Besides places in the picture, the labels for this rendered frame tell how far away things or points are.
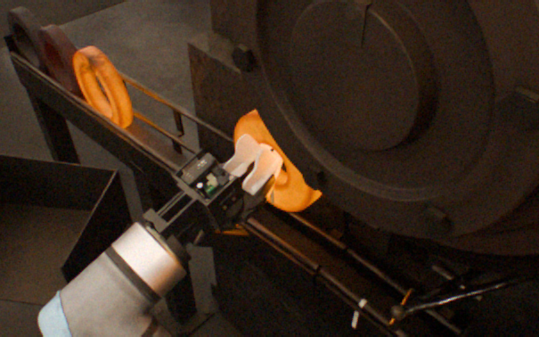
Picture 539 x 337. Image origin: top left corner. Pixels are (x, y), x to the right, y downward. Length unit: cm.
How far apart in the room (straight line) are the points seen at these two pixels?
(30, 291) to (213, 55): 48
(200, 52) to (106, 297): 45
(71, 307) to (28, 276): 34
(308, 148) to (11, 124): 197
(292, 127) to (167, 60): 210
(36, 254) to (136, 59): 170
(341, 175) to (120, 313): 31
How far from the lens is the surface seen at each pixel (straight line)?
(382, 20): 34
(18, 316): 169
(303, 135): 47
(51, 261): 97
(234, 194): 66
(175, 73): 244
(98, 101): 123
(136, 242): 63
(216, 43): 90
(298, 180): 70
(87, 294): 63
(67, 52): 125
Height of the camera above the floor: 133
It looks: 44 degrees down
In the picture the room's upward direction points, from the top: straight up
